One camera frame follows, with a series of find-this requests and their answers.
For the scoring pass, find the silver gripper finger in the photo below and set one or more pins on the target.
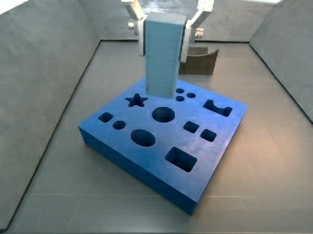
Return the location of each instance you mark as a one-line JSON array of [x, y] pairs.
[[137, 16], [203, 10]]

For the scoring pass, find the light blue rectangular block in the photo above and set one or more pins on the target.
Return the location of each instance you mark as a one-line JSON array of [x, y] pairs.
[[163, 35]]

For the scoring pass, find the black angled fixture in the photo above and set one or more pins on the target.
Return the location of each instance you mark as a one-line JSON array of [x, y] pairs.
[[199, 62]]

